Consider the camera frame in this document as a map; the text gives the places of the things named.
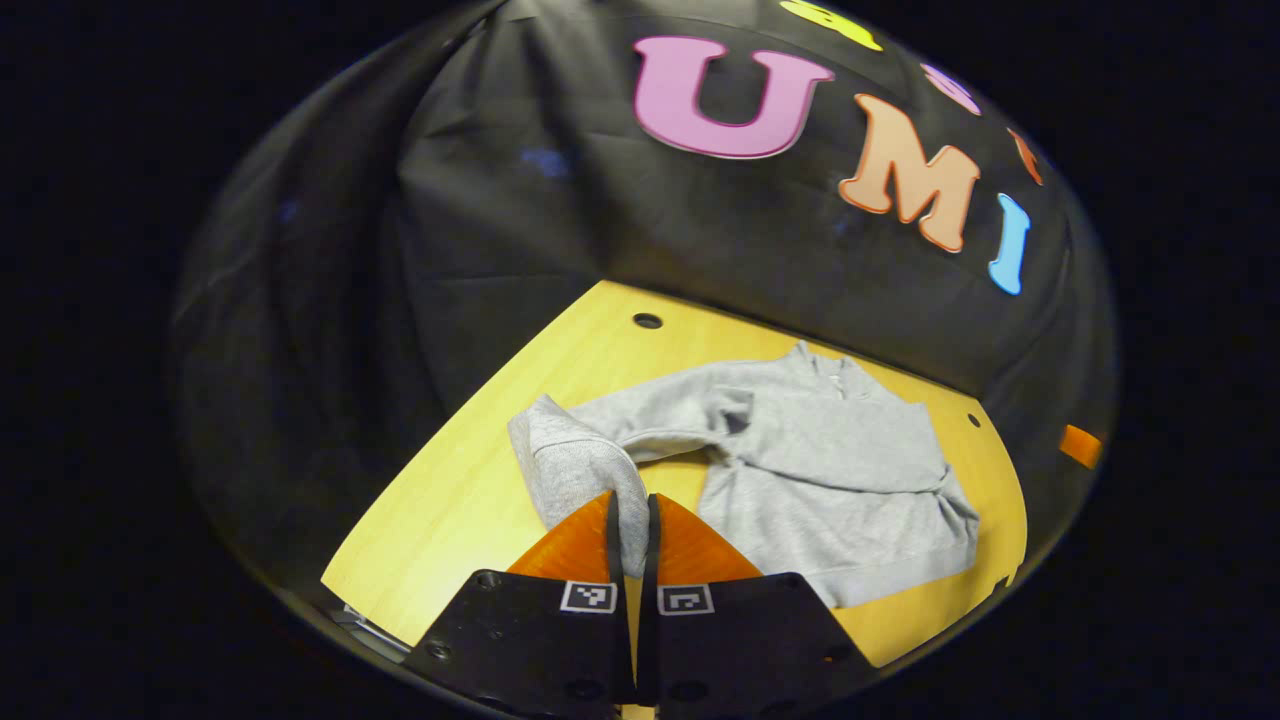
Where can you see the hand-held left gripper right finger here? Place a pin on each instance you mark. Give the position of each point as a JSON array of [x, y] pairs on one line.
[[650, 560]]

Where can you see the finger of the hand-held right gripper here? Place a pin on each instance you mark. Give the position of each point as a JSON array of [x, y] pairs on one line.
[[1080, 446]]

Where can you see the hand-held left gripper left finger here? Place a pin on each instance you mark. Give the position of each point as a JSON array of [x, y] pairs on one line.
[[614, 545]]

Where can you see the grey sweatshirt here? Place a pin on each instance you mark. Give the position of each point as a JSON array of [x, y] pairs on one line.
[[830, 470]]

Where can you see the black backdrop cloth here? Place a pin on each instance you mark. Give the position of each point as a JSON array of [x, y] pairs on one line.
[[500, 250]]

